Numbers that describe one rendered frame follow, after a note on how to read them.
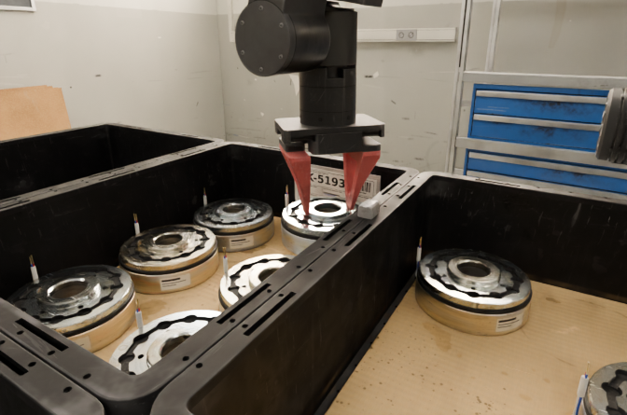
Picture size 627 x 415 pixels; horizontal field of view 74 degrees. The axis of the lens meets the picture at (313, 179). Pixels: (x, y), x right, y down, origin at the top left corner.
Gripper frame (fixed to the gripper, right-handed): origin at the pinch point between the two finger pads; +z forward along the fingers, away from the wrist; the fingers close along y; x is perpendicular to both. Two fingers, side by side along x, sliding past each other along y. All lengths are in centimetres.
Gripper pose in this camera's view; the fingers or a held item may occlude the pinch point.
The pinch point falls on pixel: (327, 203)
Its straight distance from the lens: 45.9
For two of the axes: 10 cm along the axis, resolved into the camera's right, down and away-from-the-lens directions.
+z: 0.1, 9.5, 3.2
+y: 9.7, -0.9, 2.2
